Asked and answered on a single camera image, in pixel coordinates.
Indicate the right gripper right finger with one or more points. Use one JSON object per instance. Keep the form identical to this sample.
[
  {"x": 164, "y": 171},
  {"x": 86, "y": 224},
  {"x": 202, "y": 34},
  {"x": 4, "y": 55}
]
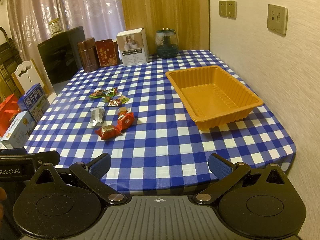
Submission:
[{"x": 228, "y": 175}]

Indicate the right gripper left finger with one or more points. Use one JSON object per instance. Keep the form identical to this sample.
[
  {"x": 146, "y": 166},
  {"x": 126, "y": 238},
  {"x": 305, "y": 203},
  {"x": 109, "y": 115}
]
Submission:
[{"x": 89, "y": 175}]

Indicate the red snack pack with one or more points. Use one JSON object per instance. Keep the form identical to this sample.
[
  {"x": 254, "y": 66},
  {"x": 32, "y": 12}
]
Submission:
[
  {"x": 107, "y": 132},
  {"x": 125, "y": 121}
]

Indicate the clear sesame bar packet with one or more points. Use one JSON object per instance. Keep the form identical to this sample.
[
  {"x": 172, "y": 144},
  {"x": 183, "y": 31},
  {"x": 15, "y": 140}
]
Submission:
[{"x": 97, "y": 116}]

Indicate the clear brown candy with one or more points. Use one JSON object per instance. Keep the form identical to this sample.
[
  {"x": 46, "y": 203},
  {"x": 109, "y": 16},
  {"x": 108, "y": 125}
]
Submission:
[{"x": 122, "y": 111}]

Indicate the dark red snack packet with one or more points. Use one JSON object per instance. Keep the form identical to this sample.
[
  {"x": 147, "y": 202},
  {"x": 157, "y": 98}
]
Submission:
[{"x": 115, "y": 103}]

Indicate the small green candy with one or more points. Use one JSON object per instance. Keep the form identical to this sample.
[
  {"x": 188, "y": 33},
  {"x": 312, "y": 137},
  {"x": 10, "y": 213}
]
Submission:
[{"x": 107, "y": 99}]

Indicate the green black sausage snack pack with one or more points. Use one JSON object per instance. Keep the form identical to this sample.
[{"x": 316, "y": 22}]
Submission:
[{"x": 99, "y": 94}]

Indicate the yellow green snack packet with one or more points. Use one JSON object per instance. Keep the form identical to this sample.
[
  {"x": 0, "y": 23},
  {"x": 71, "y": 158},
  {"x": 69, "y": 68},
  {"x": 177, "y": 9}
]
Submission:
[{"x": 123, "y": 99}]

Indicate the person's hand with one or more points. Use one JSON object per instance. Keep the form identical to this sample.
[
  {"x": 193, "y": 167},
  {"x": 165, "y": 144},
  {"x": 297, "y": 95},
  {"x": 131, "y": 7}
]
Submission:
[{"x": 3, "y": 197}]

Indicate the light blue carton box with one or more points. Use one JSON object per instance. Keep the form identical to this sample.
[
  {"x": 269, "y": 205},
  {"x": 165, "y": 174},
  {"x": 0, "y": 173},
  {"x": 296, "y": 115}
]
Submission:
[{"x": 19, "y": 131}]

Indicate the red gift bag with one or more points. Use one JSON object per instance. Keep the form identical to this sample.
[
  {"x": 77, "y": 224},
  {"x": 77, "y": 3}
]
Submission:
[{"x": 9, "y": 109}]

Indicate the blue milk carton box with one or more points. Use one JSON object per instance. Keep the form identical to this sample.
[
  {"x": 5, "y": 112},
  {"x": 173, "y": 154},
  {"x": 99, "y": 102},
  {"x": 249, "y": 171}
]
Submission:
[{"x": 35, "y": 102}]

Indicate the blue white checkered tablecloth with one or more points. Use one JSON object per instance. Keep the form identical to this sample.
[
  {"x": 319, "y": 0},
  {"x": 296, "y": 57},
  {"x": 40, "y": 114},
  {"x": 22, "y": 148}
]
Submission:
[{"x": 163, "y": 151}]

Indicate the orange plastic tray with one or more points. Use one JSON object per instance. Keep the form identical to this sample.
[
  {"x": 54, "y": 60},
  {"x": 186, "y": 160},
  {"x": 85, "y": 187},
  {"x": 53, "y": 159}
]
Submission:
[{"x": 212, "y": 96}]

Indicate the white chair back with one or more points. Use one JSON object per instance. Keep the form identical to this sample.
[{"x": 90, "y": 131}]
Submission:
[{"x": 26, "y": 75}]

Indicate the black appliance cabinet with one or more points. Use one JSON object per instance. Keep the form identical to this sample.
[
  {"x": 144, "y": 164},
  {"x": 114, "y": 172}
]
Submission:
[{"x": 60, "y": 55}]

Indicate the red chinese gift tin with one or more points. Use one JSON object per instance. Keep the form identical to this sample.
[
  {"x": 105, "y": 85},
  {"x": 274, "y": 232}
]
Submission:
[{"x": 108, "y": 54}]

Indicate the brown metal canister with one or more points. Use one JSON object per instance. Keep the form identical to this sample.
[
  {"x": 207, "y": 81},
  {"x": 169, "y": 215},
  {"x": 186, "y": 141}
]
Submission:
[{"x": 88, "y": 55}]

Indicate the white product box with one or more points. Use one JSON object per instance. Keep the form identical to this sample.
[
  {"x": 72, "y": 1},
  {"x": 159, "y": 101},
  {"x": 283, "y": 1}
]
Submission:
[{"x": 133, "y": 46}]

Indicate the glass jar with green base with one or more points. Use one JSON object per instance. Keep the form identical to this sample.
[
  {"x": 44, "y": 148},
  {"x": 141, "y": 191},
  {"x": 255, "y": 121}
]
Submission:
[{"x": 166, "y": 43}]

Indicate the small decorated jar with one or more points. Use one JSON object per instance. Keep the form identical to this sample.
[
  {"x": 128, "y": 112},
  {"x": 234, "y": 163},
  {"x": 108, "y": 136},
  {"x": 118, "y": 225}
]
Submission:
[{"x": 55, "y": 27}]

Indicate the pink sheer curtain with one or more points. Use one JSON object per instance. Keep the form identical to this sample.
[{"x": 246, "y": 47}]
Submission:
[{"x": 29, "y": 20}]

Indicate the double wall socket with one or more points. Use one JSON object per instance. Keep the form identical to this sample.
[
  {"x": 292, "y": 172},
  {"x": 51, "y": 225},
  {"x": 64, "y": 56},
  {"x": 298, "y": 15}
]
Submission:
[{"x": 227, "y": 9}]

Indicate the beige wall outlet plate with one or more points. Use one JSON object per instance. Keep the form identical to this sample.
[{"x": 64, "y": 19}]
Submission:
[{"x": 277, "y": 19}]

